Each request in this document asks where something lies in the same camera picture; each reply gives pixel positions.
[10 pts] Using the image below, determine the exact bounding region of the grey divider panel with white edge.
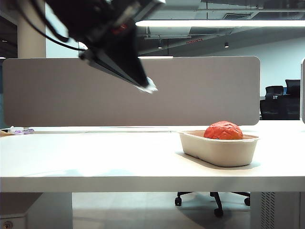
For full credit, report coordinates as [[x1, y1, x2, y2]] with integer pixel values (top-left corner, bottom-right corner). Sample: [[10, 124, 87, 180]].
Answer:
[[300, 57, 305, 125]]

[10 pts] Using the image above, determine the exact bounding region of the long white ceiling light strip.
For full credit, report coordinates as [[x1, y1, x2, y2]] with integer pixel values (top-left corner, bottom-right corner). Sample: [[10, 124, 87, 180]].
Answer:
[[135, 20, 305, 27]]

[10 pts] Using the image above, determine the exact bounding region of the tall black office chair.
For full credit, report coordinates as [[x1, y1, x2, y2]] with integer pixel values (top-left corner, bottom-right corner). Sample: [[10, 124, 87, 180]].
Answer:
[[284, 79, 301, 120]]

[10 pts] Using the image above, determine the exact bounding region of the perforated white desk leg panel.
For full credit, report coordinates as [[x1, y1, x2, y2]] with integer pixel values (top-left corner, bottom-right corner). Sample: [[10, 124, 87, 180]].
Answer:
[[250, 192, 305, 229]]

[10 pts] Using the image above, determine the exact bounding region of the black office chair wheel base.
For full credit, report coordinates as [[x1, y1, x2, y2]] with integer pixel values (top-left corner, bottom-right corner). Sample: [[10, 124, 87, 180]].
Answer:
[[174, 191, 251, 218]]

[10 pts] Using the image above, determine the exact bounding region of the low black office chair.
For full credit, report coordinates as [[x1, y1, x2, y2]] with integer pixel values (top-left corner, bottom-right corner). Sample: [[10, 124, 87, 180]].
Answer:
[[260, 85, 285, 120]]

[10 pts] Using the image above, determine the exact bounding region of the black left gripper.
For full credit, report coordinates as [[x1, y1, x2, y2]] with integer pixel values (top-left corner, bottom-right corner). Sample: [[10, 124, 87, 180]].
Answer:
[[79, 0, 167, 94]]

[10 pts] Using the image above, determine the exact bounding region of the orange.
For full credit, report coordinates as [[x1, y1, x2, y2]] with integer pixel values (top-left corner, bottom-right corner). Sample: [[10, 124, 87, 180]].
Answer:
[[203, 120, 244, 140]]

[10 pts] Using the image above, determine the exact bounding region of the purple and white packet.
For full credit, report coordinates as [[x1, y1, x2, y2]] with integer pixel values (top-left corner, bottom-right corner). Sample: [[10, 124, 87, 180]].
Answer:
[[8, 125, 35, 135]]

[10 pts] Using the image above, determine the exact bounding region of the white under-desk cabinet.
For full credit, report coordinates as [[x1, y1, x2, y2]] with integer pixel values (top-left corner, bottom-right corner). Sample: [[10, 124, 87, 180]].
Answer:
[[0, 192, 43, 229]]

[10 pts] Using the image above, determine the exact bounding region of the plain white desk leg panel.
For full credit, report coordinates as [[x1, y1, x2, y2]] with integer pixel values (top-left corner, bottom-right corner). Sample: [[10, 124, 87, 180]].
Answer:
[[26, 192, 73, 229]]

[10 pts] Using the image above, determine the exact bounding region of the wide grey desk divider panel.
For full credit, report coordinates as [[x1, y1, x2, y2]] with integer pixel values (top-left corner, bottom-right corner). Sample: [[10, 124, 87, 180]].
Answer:
[[2, 56, 261, 127]]

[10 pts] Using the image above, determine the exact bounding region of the beige paper lunchbox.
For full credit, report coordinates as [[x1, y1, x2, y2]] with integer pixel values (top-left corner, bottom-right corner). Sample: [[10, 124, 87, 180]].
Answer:
[[177, 130, 262, 167]]

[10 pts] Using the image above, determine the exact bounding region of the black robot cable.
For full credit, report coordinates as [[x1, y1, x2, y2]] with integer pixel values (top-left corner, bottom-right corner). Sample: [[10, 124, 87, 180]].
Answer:
[[14, 0, 87, 51]]

